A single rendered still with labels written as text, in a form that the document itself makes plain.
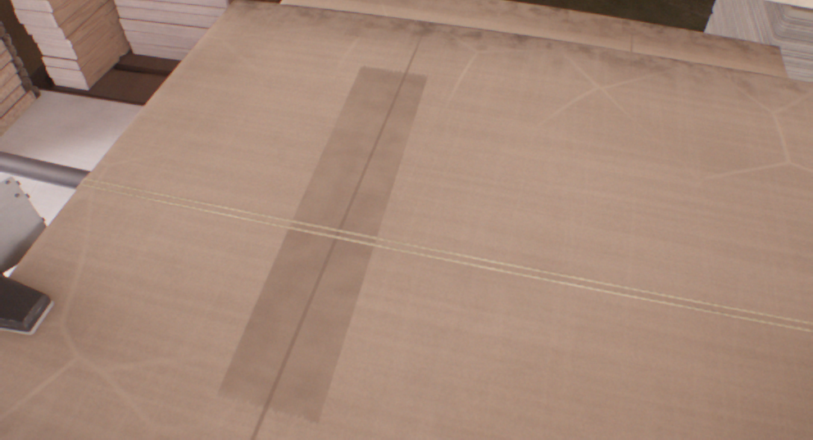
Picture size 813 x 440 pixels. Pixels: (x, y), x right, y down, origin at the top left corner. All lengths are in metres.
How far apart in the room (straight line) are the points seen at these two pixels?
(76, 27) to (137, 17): 0.21
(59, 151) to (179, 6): 0.61
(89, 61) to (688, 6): 2.45
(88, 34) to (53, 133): 0.37
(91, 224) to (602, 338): 0.28
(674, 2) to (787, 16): 2.26
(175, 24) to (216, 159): 1.89
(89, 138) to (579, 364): 1.95
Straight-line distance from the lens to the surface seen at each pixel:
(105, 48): 2.39
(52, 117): 2.29
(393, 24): 0.48
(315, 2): 0.61
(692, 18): 2.92
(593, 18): 0.60
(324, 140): 0.38
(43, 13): 2.22
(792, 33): 0.76
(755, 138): 0.44
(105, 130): 2.13
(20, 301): 0.35
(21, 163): 0.82
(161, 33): 2.31
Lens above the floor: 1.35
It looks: 49 degrees down
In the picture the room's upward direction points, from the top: straight up
